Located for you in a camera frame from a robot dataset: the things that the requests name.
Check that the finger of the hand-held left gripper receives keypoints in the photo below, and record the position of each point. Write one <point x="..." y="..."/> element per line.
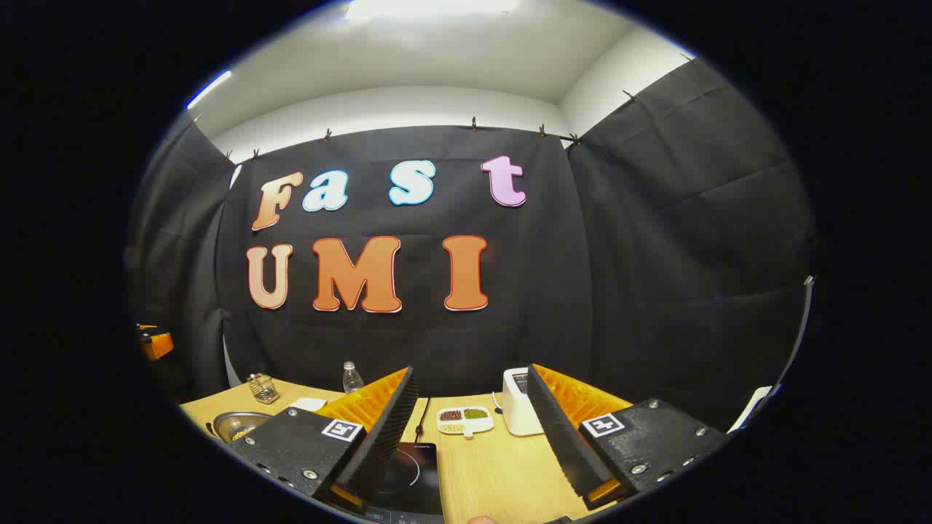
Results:
<point x="156" y="346"/>

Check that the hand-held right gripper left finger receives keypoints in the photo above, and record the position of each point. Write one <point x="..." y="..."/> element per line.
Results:
<point x="386" y="437"/>

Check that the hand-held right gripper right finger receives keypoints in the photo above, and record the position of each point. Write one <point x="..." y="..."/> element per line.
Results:
<point x="561" y="444"/>

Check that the black induction cooktop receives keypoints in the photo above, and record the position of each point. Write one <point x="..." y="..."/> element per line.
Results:
<point x="415" y="473"/>

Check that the pile of yellow soybeans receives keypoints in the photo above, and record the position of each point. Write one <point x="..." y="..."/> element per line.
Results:
<point x="244" y="434"/>

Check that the white toaster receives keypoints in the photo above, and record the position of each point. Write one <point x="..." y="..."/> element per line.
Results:
<point x="518" y="411"/>

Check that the clear plastic water bottle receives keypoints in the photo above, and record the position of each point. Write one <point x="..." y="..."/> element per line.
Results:
<point x="352" y="380"/>

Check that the white divided bean dish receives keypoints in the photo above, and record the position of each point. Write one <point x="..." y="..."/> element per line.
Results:
<point x="466" y="420"/>

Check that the white bread lettuce sandwich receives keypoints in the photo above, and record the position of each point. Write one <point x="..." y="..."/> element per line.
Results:
<point x="309" y="404"/>

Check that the black backdrop cloth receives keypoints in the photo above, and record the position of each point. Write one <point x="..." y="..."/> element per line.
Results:
<point x="582" y="291"/>

